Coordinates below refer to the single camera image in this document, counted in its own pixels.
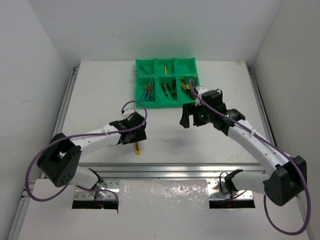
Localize small silver wrench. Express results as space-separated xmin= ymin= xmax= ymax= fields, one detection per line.
xmin=139 ymin=65 xmax=151 ymax=75

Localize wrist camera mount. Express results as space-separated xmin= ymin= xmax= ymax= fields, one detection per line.
xmin=121 ymin=107 xmax=136 ymax=119
xmin=195 ymin=86 xmax=209 ymax=106

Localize large yellow box cutter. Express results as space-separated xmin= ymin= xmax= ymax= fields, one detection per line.
xmin=134 ymin=142 xmax=141 ymax=155

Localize green six-compartment bin tray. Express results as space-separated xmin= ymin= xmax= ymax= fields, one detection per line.
xmin=135 ymin=57 xmax=200 ymax=109

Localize yellow handled pliers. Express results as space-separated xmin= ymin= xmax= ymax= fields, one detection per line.
xmin=180 ymin=77 xmax=191 ymax=94

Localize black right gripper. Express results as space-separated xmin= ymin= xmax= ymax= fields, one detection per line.
xmin=180 ymin=101 xmax=214 ymax=128

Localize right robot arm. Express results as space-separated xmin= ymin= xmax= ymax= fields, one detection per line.
xmin=179 ymin=86 xmax=307 ymax=206

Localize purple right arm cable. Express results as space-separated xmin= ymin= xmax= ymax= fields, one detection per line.
xmin=188 ymin=79 xmax=312 ymax=236

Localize blue screwdriver thin shaft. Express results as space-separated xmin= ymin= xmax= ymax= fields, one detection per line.
xmin=141 ymin=86 xmax=155 ymax=102

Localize aluminium rail frame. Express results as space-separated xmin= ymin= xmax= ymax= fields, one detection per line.
xmin=7 ymin=63 xmax=300 ymax=240

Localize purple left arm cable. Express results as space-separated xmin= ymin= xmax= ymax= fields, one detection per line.
xmin=25 ymin=100 xmax=148 ymax=203

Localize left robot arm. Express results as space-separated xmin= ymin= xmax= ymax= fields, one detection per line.
xmin=36 ymin=110 xmax=147 ymax=189

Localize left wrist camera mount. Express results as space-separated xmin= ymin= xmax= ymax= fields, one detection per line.
xmin=121 ymin=107 xmax=136 ymax=119

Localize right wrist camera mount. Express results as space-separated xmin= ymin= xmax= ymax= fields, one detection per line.
xmin=195 ymin=86 xmax=209 ymax=106

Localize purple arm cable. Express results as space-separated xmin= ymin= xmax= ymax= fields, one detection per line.
xmin=25 ymin=100 xmax=148 ymax=203
xmin=188 ymin=79 xmax=312 ymax=236

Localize black green precision screwdriver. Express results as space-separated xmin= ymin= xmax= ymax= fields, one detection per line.
xmin=166 ymin=83 xmax=175 ymax=97

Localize small yellow box cutter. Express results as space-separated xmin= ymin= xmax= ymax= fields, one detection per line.
xmin=164 ymin=65 xmax=168 ymax=75

